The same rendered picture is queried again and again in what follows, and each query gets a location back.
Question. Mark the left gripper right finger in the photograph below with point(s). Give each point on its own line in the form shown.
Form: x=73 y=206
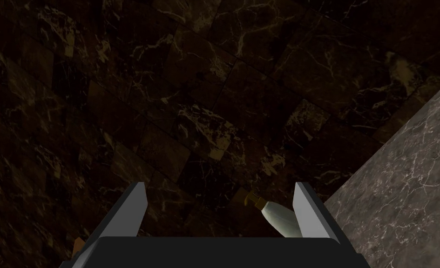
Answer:
x=311 y=216

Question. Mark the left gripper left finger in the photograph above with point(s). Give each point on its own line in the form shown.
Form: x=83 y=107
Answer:
x=124 y=217

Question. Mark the white pump bottle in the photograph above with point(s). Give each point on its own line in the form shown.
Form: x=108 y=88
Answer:
x=281 y=219

